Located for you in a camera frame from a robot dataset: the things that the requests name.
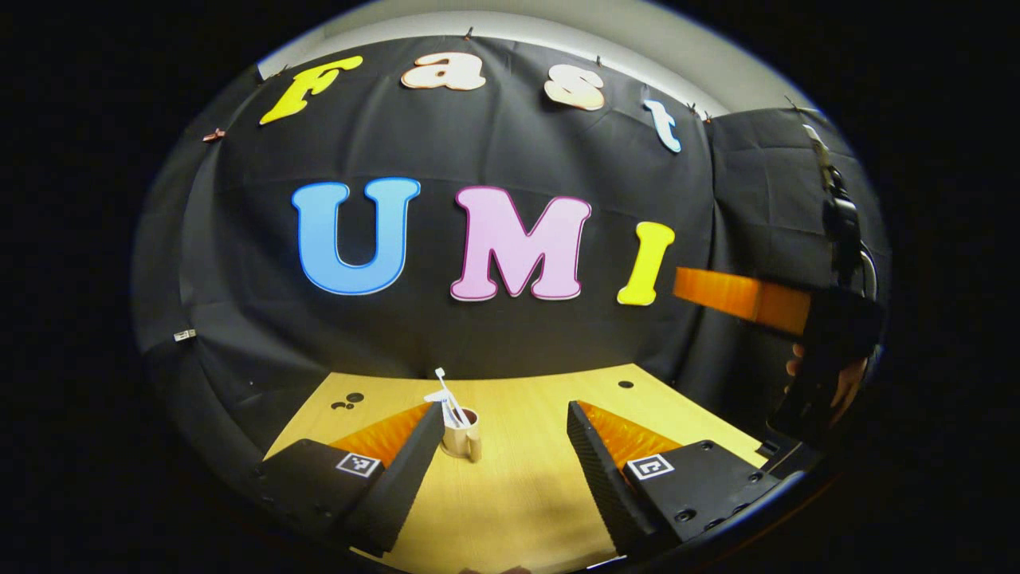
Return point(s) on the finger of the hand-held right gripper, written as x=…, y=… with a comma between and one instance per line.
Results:
x=741, y=296

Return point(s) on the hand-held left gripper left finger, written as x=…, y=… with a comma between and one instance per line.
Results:
x=406, y=478

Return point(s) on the light wooden desktop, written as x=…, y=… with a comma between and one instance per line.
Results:
x=518, y=494

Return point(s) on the white grey toothbrush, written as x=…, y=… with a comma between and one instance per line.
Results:
x=440, y=372

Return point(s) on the black backdrop cloth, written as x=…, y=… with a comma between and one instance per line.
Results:
x=478, y=335

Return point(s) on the copper cloth clip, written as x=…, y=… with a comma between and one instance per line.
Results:
x=213, y=134

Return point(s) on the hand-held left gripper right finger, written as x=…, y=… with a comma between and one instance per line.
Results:
x=606, y=486

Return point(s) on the white toothpaste tube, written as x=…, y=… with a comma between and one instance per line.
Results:
x=437, y=395

